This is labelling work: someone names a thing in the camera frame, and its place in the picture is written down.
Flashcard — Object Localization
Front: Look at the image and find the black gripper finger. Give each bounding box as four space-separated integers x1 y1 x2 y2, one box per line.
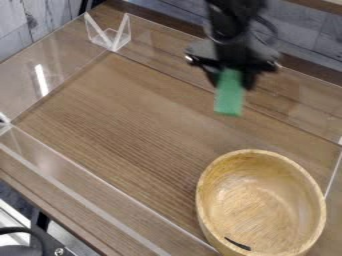
241 70 259 90
203 66 221 87

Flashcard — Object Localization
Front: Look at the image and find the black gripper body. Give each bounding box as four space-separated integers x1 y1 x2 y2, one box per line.
184 34 280 75

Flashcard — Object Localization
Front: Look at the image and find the green stick block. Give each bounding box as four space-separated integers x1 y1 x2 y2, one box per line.
213 69 244 116

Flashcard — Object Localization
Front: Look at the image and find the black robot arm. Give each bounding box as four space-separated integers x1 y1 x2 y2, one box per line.
184 0 280 90

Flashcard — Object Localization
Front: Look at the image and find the wooden bowl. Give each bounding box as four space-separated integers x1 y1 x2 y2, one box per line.
195 149 327 256

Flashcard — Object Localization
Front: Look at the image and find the clear acrylic corner bracket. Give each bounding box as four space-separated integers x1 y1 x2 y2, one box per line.
84 13 131 52

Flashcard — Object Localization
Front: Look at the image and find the clear acrylic barrier wall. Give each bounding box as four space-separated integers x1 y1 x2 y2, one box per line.
0 15 342 256

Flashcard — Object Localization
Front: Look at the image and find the black table leg frame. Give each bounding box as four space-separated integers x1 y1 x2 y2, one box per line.
30 208 76 256

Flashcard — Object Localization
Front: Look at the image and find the black cable lower left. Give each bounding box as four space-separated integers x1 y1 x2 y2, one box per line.
0 226 44 249

